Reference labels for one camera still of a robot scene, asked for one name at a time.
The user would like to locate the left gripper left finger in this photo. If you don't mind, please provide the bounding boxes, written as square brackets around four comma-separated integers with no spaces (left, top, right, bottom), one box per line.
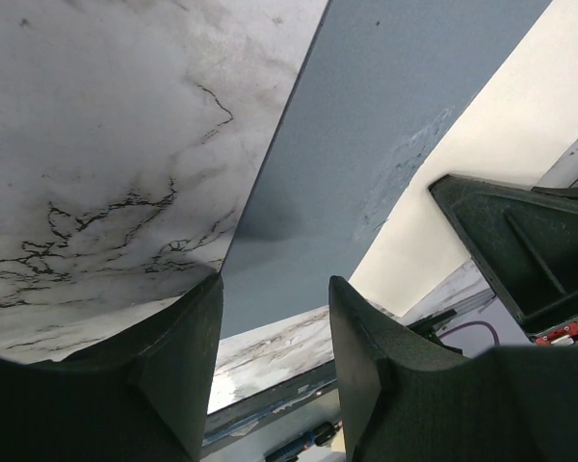
[0,274,223,461]

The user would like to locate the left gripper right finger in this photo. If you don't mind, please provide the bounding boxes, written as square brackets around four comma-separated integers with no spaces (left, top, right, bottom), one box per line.
[328,276,578,461]

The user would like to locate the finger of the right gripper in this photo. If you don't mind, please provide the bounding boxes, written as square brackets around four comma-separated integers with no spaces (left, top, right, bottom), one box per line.
[429,175,578,332]

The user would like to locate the tan letter paper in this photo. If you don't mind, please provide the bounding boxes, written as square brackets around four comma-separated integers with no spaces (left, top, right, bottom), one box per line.
[350,1,578,315]

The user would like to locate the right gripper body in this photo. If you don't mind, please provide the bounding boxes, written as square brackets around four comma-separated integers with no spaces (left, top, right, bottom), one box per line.
[532,321,578,347]

